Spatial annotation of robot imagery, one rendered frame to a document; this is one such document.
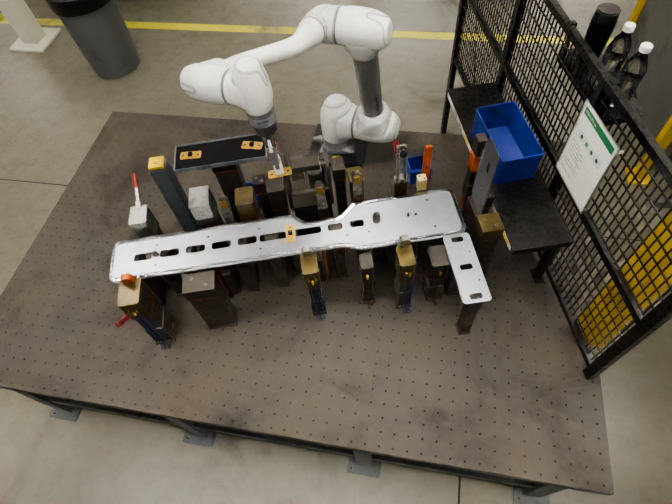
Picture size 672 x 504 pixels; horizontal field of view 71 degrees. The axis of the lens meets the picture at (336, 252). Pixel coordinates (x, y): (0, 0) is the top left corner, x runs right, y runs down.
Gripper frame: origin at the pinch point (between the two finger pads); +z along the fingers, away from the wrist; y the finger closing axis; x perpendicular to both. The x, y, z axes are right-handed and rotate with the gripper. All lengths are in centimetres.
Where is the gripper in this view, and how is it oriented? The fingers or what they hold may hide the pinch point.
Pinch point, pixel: (277, 164)
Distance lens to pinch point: 170.2
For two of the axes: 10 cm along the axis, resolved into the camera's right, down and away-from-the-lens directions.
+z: 1.1, 5.3, 8.4
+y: 1.9, 8.2, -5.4
